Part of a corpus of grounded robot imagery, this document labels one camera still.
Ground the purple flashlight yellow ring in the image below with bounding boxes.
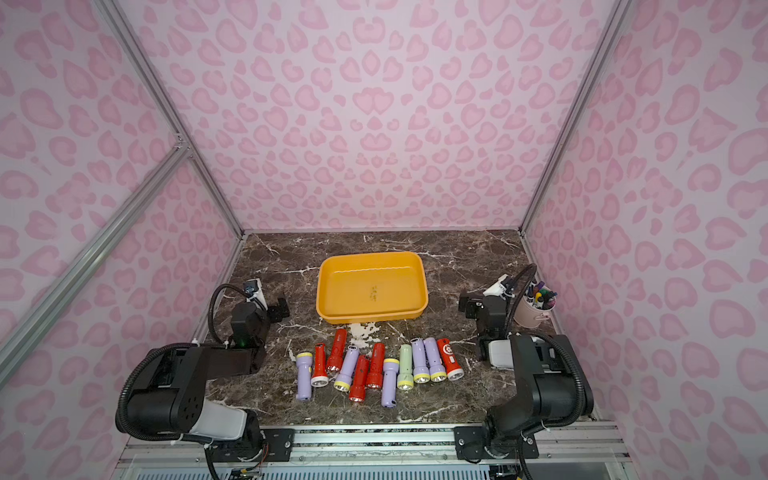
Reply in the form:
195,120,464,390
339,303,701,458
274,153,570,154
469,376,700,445
333,344,361,394

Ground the red flashlight white logo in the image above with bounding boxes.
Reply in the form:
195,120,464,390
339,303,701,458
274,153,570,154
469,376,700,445
437,338,465,381

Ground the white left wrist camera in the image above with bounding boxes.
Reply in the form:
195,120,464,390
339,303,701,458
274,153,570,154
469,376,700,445
243,278,268,311

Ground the purple flashlight yellow top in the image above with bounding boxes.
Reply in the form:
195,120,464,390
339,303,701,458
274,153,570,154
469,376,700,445
381,358,400,408

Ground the aluminium diagonal frame bar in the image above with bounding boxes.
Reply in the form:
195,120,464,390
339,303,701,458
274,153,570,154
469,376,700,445
1,141,188,385

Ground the red flashlight white head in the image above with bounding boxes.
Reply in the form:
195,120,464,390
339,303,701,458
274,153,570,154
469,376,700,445
311,343,329,388

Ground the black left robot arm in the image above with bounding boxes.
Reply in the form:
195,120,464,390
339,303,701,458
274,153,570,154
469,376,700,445
115,279,290,464

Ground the yellow plastic storage tray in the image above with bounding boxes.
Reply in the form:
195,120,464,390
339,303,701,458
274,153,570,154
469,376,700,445
316,252,429,325

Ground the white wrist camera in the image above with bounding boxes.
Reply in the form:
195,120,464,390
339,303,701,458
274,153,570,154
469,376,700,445
243,278,268,311
483,274,510,297

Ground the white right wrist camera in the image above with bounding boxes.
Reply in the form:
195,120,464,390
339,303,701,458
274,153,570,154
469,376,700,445
483,274,510,297

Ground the pink pen holder cup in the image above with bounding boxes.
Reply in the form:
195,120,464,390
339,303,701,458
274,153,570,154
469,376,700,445
513,281,558,328

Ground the green flashlight yellow ring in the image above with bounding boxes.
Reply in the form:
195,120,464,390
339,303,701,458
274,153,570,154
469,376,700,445
397,343,415,392

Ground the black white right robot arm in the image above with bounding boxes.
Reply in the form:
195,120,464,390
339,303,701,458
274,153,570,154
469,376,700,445
453,263,594,468

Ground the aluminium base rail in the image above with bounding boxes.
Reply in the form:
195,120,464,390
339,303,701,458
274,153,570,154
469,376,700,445
113,421,638,479

